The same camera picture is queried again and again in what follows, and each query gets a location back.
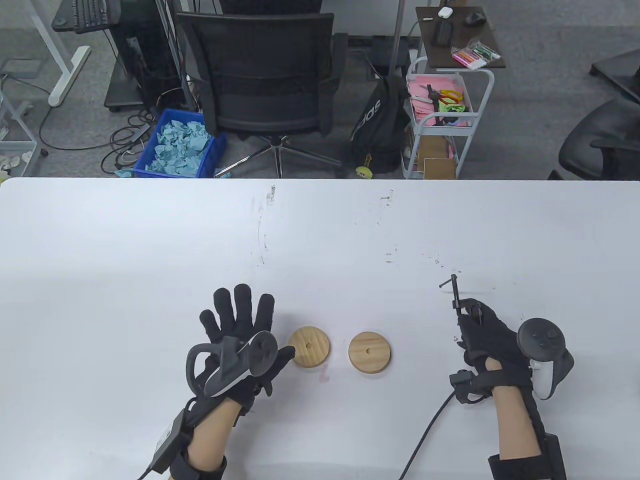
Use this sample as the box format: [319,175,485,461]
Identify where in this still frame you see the pile of blue paper scraps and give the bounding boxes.
[145,119,211,176]

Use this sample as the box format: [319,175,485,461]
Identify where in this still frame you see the person's right forearm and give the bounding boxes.
[492,385,543,463]

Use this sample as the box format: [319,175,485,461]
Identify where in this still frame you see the black forearm sensor box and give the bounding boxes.
[150,410,188,475]
[542,432,568,480]

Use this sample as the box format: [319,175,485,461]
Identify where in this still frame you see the brown cardboard sheets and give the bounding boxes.
[417,135,458,180]

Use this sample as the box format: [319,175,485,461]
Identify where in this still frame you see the dark chair base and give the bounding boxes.
[589,49,640,103]

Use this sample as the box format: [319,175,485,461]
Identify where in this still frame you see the person's left forearm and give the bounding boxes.
[189,400,241,480]

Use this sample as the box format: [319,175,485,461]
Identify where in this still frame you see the black backpack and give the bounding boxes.
[350,75,411,175]

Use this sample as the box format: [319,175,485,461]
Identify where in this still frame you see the black computer tower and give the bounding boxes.
[104,0,181,113]

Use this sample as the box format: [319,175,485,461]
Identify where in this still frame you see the black forearm strap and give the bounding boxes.
[170,447,228,480]
[487,450,556,480]

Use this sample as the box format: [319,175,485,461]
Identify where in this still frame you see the black keyboard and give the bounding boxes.
[71,0,110,31]

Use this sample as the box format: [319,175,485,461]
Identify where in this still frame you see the stack of pink papers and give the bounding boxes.
[407,75,473,128]

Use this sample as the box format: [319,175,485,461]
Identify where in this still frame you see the round wooden disc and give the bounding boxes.
[288,326,332,369]
[348,331,392,375]

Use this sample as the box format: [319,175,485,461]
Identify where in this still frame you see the person's left hand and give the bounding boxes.
[186,284,297,425]

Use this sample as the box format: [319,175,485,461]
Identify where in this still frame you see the brown side table top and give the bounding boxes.
[416,6,507,69]

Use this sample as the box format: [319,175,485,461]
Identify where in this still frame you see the black braided cable sleeve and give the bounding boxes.
[525,395,548,443]

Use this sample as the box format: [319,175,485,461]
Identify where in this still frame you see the black office chair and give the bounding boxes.
[175,11,349,179]

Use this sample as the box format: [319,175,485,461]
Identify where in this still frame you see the white desk leg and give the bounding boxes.
[27,0,92,107]

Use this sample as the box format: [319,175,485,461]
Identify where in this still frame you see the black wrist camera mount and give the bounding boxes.
[448,370,493,405]

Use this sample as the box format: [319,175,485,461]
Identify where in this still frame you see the person's right hand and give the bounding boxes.
[456,299,533,390]

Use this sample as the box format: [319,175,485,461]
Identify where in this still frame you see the tangle of black floor cables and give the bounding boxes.
[37,85,156,175]

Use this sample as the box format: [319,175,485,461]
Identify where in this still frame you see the silver metal pole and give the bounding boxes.
[389,0,407,78]

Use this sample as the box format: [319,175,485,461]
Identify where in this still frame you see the black chair back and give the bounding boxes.
[216,0,322,16]

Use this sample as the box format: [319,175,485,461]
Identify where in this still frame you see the white wire rack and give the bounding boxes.
[0,90,38,178]

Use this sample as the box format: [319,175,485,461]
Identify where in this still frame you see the black armchair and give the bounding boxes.
[547,97,640,181]

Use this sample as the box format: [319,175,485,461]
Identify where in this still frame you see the blue plastic bin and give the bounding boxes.
[132,108,228,179]

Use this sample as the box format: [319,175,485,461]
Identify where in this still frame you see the white utility cart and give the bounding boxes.
[401,56,496,180]

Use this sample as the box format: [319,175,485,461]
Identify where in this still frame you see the pack of coloured markers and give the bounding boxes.
[451,42,502,69]

